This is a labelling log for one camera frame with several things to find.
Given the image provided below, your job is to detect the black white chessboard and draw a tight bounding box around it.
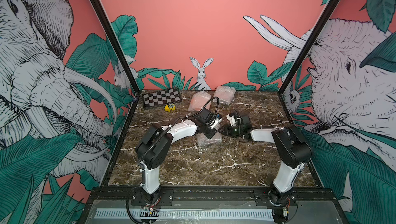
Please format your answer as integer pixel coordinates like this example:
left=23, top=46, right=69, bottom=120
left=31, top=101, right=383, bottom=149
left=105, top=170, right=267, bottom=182
left=142, top=88, right=182, bottom=109

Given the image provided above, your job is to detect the small yellow toy block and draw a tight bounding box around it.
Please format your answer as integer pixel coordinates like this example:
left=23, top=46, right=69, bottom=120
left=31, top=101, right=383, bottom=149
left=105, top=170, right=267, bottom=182
left=164, top=103, right=176, bottom=112

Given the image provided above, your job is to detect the clear bubble wrap sheet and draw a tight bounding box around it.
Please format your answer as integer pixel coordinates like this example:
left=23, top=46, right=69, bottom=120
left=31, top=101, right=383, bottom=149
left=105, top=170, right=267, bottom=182
left=196, top=132, right=223, bottom=148

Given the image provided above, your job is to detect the right bubble wrapped plate bundle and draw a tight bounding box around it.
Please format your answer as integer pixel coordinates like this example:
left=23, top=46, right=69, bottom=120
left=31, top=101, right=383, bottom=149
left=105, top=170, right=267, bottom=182
left=213, top=86, right=236, bottom=105

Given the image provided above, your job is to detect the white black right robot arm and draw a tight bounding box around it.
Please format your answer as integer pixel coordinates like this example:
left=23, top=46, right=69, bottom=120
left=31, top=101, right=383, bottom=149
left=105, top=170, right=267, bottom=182
left=220, top=111, right=312, bottom=194

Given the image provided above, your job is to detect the white slotted cable duct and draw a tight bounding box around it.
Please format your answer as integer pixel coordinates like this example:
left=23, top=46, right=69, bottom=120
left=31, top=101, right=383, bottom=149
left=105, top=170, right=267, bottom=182
left=93, top=208, right=275, bottom=222

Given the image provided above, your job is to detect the black left frame post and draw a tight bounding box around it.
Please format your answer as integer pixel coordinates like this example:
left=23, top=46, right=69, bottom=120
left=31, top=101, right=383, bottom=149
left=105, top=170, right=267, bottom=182
left=76, top=0, right=140, bottom=95

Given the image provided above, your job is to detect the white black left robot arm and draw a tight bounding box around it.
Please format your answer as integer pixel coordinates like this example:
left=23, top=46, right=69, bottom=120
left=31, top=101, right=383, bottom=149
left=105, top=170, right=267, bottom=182
left=135, top=108, right=222, bottom=195

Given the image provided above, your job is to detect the left pink bubble wrapped bundle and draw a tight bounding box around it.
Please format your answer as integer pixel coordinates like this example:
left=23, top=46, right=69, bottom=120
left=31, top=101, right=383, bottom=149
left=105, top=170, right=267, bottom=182
left=187, top=91, right=211, bottom=111

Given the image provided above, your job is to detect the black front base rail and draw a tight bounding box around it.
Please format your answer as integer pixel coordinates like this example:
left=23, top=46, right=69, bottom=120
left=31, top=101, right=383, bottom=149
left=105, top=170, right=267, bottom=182
left=87, top=186, right=337, bottom=208

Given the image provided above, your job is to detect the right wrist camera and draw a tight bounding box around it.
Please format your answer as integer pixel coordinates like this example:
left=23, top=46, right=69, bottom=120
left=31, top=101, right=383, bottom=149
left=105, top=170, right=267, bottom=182
left=226, top=114, right=238, bottom=127

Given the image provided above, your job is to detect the black frame post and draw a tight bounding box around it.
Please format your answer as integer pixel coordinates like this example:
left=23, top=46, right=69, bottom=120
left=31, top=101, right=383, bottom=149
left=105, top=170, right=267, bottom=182
left=277, top=0, right=340, bottom=95
left=76, top=0, right=140, bottom=95

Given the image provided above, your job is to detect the black right frame post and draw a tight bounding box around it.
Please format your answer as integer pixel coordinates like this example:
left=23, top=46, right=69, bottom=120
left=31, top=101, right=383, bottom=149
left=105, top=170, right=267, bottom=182
left=277, top=0, right=340, bottom=95

